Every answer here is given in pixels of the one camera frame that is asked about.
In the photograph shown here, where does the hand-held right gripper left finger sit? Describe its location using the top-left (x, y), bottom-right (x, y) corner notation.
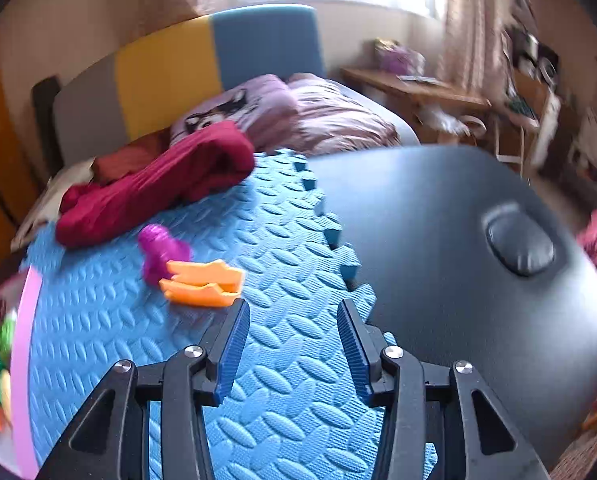
top-left (37, 299), bottom-right (252, 480)

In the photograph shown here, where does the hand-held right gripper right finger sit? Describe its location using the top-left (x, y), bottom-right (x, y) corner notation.
top-left (337, 299), bottom-right (549, 480)

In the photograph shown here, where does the orange spiky plastic toy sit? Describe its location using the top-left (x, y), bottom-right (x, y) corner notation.
top-left (159, 259), bottom-right (246, 307)

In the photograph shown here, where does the magenta plastic toy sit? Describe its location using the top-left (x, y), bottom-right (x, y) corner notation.
top-left (138, 225), bottom-right (193, 283)

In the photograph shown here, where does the pink-edged white box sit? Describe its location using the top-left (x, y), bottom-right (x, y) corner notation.
top-left (0, 265), bottom-right (44, 478)

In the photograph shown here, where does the green plastic toy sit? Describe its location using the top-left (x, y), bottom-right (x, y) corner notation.
top-left (0, 320), bottom-right (18, 352)

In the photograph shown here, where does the blue foam mat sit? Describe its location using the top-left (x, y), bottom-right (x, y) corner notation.
top-left (21, 149), bottom-right (439, 480)

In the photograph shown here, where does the maroon blanket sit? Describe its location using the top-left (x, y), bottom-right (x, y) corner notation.
top-left (56, 121), bottom-right (256, 248)

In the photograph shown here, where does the pink quilt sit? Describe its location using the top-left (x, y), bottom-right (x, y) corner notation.
top-left (288, 72), bottom-right (419, 158)

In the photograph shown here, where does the white cloth bag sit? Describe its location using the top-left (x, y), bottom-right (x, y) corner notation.
top-left (11, 160), bottom-right (99, 253)

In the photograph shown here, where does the purple cat print pillow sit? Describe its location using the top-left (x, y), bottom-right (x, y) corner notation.
top-left (170, 74), bottom-right (299, 153)

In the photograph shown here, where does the white plastic bag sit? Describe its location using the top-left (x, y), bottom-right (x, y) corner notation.
top-left (418, 105), bottom-right (459, 132)

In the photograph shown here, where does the woven floor rug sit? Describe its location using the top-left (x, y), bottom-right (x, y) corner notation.
top-left (548, 405), bottom-right (597, 480)

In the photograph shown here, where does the wooden desk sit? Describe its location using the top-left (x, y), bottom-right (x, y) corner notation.
top-left (339, 66), bottom-right (493, 146)

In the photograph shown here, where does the grey yellow blue headboard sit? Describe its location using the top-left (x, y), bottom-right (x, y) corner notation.
top-left (52, 4), bottom-right (327, 168)

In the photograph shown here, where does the black rolled mat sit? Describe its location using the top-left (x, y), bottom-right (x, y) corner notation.
top-left (32, 76), bottom-right (63, 176)

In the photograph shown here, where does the purple storage box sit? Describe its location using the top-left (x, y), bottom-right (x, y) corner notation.
top-left (375, 37), bottom-right (425, 75)

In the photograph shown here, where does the wooden shelf unit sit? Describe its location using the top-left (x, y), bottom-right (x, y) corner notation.
top-left (501, 0), bottom-right (564, 126)

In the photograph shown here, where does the white frame chair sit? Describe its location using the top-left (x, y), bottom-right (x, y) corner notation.
top-left (493, 87), bottom-right (561, 166)

